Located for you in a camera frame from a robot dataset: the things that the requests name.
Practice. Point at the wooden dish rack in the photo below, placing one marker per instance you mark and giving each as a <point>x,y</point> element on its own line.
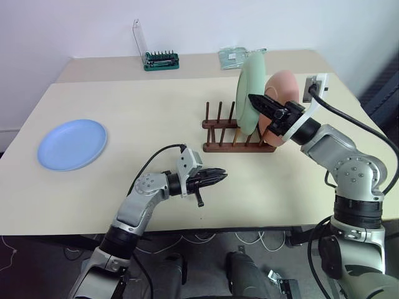
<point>237,148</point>

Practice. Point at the black table frame bracket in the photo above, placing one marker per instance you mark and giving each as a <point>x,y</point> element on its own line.
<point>299,236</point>

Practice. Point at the black ribbed panel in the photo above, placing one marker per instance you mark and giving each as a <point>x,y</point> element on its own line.
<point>381,93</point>

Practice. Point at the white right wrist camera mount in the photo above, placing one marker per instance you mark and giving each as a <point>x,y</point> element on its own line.
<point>300,123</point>

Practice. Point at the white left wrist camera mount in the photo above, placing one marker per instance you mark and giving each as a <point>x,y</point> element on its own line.
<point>187,162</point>

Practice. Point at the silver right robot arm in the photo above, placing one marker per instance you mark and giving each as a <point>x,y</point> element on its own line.
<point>352,169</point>

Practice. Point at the blue plate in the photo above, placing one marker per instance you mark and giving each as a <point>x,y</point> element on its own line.
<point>72,145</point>

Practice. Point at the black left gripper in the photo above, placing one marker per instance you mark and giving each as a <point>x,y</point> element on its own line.
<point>194,184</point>

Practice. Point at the clear plastic bag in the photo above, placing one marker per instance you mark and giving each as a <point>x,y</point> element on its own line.
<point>232,57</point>

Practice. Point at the green plate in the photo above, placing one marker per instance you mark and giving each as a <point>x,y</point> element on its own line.
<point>249,78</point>

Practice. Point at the dark rounded shape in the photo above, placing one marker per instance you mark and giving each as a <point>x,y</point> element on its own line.
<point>243,274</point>

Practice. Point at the green screwdriver bit case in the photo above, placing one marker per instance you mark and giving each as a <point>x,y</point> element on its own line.
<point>161,61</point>

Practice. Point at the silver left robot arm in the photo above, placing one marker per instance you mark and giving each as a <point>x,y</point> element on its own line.
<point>137,202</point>

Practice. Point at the pink plate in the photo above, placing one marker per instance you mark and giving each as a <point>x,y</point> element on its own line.
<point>285,85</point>

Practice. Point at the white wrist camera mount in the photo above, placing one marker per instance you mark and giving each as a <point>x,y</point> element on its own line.
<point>300,123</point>
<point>187,162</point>

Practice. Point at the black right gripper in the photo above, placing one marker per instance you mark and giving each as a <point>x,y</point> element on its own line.
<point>285,120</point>

